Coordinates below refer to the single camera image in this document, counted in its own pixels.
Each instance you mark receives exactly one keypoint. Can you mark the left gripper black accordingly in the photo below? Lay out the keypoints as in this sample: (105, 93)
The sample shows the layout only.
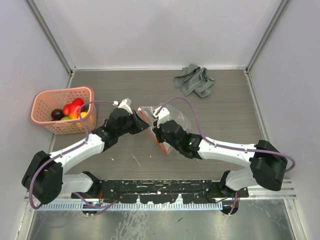
(138, 121)

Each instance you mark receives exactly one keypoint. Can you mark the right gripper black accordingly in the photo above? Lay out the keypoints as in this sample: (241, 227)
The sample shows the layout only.
(157, 131)

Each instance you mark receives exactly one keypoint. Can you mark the clear zip top bag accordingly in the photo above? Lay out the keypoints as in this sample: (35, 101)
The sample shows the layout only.
(146, 113)

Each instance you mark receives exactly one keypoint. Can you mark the yellow lemon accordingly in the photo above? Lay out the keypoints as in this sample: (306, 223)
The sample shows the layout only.
(82, 114)

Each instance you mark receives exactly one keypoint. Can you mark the red yellow mango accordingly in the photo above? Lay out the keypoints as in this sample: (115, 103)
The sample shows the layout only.
(73, 111)

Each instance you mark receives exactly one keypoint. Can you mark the pink plastic basket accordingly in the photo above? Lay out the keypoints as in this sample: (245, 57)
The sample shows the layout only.
(47, 101)

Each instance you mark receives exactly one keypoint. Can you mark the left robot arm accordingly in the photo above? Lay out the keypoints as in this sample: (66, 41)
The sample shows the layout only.
(46, 177)

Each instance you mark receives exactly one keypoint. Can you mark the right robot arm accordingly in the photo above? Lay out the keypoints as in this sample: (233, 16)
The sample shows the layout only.
(262, 164)

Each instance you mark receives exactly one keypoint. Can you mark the grey crumpled cloth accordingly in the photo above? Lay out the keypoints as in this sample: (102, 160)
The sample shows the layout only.
(194, 79)

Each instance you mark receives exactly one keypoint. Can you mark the red apple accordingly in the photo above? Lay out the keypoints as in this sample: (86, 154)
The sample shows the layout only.
(66, 109)

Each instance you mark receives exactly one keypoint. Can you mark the green lime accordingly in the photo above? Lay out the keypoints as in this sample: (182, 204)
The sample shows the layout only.
(66, 118)

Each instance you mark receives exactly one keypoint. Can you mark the dark brown round fruit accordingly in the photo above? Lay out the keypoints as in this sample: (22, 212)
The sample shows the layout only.
(57, 114)

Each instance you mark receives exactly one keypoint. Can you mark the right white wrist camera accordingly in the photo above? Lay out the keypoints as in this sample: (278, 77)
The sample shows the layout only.
(161, 114)

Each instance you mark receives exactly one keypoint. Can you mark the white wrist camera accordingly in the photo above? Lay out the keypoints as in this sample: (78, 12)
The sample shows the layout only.
(161, 114)
(124, 104)

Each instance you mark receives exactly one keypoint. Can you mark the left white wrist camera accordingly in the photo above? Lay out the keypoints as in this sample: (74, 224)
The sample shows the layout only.
(124, 104)

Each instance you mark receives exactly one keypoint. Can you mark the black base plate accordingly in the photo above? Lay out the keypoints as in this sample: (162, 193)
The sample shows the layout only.
(160, 191)

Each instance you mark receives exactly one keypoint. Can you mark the grey cable duct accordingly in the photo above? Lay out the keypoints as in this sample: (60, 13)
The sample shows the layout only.
(176, 206)

